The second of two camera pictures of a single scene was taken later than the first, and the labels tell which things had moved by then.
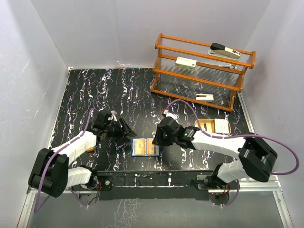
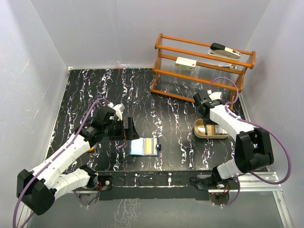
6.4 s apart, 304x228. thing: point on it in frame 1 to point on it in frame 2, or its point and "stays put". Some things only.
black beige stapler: [222, 51] stays put
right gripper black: [158, 140] to [208, 122]
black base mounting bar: [154, 185] stays put
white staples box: [186, 63] stays put
